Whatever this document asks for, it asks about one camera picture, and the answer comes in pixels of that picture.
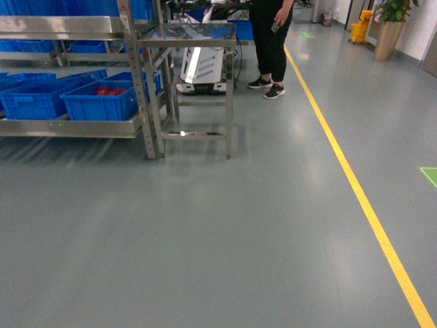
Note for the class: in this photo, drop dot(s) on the blue bin with red bags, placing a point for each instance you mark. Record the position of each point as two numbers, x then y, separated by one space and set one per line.
83 104

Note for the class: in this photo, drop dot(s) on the small steel table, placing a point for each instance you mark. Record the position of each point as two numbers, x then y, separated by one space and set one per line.
163 47

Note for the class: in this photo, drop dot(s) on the potted plant in tan planter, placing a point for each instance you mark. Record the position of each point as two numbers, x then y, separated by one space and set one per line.
391 16

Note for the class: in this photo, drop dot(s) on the stainless steel flow rack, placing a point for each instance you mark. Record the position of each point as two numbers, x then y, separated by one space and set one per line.
147 86

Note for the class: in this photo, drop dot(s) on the person in black clothes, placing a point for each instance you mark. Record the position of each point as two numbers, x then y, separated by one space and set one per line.
270 21

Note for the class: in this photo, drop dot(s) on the yellow mop bucket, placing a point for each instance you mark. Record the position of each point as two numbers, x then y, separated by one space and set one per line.
359 29

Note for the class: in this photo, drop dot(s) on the red bubble wrap bags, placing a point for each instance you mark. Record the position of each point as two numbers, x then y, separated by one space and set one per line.
109 91

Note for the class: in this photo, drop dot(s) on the empty blue plastic bin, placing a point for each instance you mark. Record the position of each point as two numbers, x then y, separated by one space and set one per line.
41 100

